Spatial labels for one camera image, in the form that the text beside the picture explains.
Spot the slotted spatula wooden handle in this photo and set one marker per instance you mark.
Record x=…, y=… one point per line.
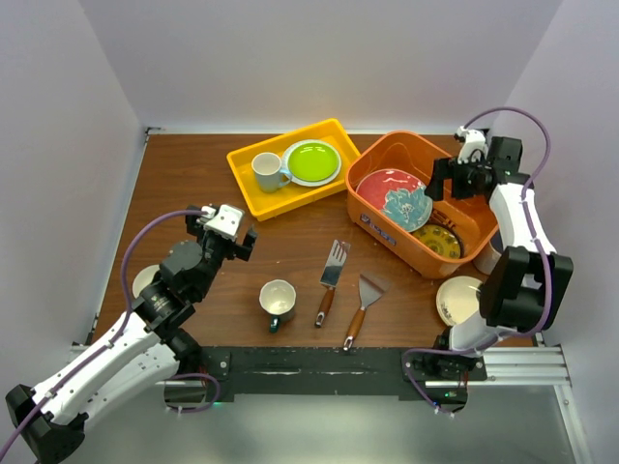
x=330, y=278

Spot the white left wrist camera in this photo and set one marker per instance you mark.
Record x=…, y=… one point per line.
x=225, y=220

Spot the red and teal plate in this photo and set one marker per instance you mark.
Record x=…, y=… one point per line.
x=397, y=195

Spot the yellow plastic tray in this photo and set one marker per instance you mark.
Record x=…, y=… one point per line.
x=265, y=205

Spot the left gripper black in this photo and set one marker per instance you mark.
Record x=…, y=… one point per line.
x=195, y=227

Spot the solid spatula wooden handle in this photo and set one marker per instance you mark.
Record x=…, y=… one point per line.
x=371, y=289

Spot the yellow patterned plate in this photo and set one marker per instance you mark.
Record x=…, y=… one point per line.
x=440, y=239

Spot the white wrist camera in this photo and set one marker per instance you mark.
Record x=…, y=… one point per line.
x=474, y=146
x=225, y=220

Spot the orange plastic dish bin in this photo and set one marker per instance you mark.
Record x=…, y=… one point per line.
x=471, y=219

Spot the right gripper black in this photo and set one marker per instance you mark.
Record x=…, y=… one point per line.
x=442, y=170

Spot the small white dish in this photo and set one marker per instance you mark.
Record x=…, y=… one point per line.
x=143, y=279

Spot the lime green plate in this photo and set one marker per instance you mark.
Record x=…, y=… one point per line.
x=313, y=162

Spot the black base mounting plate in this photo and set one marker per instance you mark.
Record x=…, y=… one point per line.
x=332, y=371

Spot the light blue mug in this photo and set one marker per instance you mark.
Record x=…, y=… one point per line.
x=269, y=172

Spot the white scalloped plate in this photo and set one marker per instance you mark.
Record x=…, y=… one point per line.
x=311, y=184

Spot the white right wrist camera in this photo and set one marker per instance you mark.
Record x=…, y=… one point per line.
x=474, y=146

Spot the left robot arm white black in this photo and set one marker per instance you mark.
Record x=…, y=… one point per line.
x=146, y=345

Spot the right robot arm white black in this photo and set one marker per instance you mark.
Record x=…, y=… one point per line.
x=523, y=292

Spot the beige purple cup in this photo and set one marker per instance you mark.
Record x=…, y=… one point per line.
x=488, y=257

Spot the white cup green handle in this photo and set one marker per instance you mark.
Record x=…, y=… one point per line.
x=278, y=298

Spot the cream plate black mark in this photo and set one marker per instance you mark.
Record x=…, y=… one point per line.
x=457, y=299

